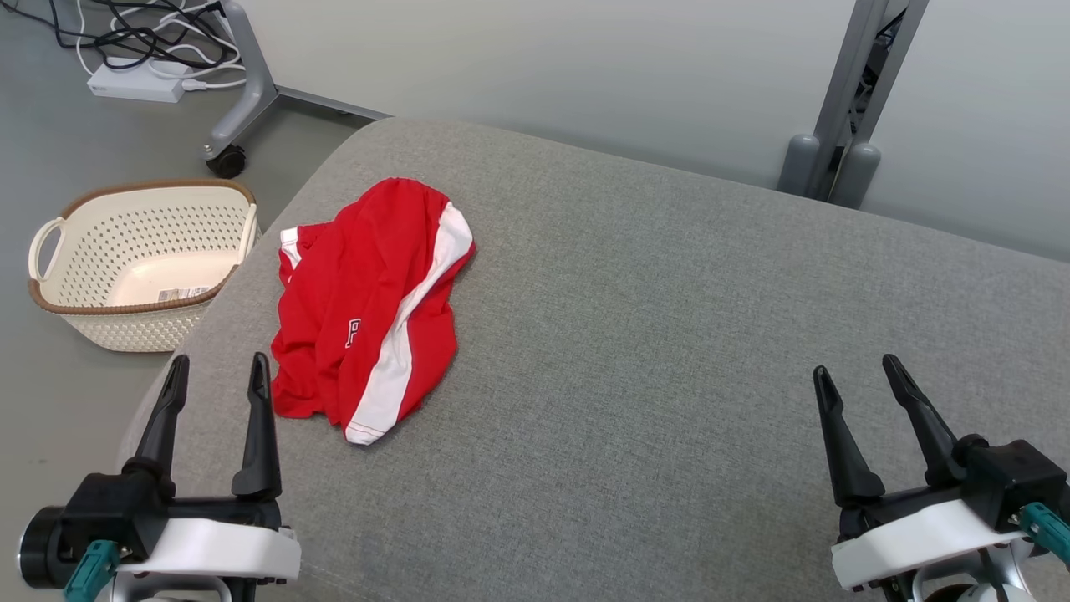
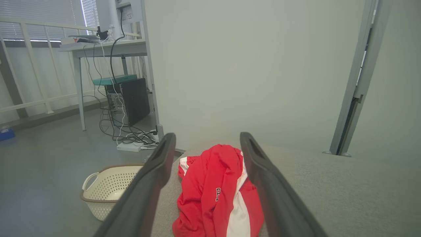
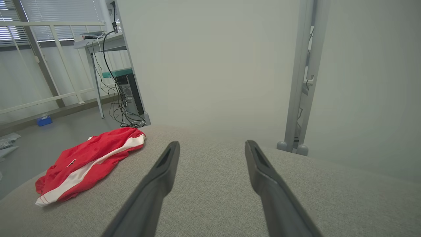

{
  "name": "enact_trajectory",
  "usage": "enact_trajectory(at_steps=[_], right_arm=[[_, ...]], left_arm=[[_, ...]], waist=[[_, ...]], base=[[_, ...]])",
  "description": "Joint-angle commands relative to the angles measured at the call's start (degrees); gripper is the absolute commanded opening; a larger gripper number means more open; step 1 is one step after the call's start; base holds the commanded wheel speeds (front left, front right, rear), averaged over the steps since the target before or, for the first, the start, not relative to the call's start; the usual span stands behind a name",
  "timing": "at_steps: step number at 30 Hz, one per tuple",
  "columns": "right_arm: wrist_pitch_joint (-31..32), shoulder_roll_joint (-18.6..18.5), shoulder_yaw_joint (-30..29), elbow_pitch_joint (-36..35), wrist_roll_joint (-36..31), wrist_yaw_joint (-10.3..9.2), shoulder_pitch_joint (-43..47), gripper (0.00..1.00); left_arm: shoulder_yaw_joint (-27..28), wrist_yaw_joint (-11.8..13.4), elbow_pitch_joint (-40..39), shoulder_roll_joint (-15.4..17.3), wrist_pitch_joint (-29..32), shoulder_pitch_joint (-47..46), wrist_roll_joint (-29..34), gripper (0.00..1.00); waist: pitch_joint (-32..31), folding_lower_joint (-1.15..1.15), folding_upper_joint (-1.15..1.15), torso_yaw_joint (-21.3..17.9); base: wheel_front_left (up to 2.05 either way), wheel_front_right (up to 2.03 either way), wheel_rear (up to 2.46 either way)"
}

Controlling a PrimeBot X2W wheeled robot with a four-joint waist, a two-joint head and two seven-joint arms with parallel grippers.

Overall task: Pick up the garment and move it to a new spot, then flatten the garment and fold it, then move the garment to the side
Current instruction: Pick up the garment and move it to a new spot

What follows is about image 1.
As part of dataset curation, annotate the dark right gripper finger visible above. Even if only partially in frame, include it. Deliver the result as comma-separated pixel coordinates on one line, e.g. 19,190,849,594
882,353,967,488
813,365,886,508

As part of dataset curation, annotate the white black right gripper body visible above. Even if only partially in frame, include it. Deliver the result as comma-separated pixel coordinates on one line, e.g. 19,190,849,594
830,482,1034,591

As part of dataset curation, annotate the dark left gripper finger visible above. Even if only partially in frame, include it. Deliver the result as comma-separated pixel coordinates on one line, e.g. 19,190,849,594
125,355,191,495
231,352,283,502

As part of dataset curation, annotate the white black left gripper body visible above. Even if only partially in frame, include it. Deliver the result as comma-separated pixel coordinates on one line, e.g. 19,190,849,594
116,499,303,583

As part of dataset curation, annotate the red shorts wide white band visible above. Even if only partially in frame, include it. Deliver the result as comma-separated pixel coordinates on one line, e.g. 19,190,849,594
270,176,477,446

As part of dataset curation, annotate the cream perforated laundry basket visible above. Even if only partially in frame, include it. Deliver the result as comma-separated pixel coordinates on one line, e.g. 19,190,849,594
28,178,262,354

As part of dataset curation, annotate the black caster wheel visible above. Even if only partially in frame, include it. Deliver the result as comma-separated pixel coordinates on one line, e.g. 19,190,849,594
206,145,248,180

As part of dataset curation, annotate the white power strip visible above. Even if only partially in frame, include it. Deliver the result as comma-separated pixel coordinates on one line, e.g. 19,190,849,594
86,59,190,105

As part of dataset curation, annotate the grey rolling stand base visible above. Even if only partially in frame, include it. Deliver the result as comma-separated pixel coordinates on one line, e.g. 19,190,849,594
200,0,392,161

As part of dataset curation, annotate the teal plug right camera cable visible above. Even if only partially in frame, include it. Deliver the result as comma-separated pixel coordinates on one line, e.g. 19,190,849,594
1018,502,1070,566

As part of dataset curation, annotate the teal plug camera cable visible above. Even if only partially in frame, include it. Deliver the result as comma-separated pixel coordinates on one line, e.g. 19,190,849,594
64,540,120,602
1018,502,1070,566

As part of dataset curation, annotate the teal plug left camera cable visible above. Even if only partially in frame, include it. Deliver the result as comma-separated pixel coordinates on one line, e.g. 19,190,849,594
64,540,120,602

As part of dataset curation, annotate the white floor cable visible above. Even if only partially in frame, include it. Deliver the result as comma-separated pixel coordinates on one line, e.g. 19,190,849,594
180,50,249,93
74,0,210,78

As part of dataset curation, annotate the black floor cable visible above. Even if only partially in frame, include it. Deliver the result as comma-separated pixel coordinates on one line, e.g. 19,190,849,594
46,0,245,73
0,0,93,53

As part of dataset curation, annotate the grey partition post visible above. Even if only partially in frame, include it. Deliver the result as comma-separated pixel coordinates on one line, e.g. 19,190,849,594
806,0,931,202

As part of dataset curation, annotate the black cable inside post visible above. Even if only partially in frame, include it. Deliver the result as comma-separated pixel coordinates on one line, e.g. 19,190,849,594
851,8,905,135

